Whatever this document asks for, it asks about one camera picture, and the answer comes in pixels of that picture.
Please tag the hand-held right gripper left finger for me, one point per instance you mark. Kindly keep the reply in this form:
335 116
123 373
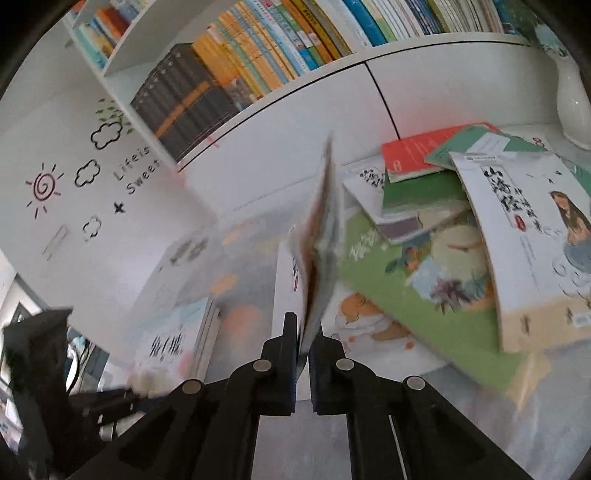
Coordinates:
288 369

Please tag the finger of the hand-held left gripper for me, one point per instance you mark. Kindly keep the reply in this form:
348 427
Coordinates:
111 400

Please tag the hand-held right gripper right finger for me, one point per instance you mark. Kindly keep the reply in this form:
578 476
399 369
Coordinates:
316 374

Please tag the large green illustrated book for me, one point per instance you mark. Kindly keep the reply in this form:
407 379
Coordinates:
369 272

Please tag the orange and white thin book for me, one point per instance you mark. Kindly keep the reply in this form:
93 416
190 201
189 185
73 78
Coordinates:
323 240

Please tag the red book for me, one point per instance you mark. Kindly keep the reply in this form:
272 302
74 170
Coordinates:
411 157

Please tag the row of colourful shelf books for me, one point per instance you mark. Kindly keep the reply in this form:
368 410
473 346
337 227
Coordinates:
277 41

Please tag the row of small shelf books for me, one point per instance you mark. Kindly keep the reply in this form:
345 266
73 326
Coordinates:
111 27

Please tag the white book with orange animal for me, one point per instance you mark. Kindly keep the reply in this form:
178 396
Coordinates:
369 323

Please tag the pale blue book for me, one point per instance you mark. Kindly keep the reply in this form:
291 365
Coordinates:
171 332

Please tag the leaf patterned tablecloth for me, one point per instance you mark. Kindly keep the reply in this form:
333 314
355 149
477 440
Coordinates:
485 415

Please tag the white book with black lettering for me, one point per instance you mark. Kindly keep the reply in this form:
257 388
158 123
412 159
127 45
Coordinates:
364 184

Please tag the dark green book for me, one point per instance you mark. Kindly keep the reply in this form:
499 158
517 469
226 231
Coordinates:
415 194

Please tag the white book with girl cover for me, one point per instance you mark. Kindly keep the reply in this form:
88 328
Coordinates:
521 258

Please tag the white vase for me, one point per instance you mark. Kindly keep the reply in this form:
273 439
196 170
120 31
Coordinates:
572 106

